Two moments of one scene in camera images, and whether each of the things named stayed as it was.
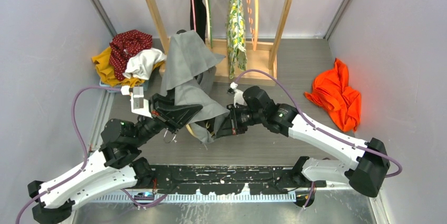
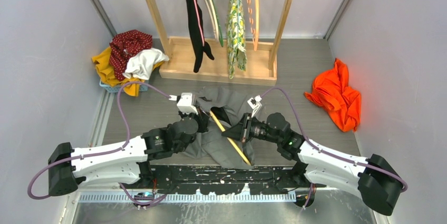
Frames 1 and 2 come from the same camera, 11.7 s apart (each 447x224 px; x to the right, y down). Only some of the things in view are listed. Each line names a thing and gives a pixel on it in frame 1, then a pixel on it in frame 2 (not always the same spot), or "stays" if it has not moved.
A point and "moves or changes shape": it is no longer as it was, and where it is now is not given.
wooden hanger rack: (259, 68) stays
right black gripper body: (240, 119) to (250, 128)
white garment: (142, 65) stays
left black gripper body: (164, 116) to (199, 117)
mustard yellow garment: (106, 73) stays
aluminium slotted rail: (154, 196) stays
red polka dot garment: (123, 44) stays
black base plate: (188, 179) stays
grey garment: (189, 76) to (214, 144)
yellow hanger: (191, 132) moves or changes shape
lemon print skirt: (235, 28) stays
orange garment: (331, 90) stays
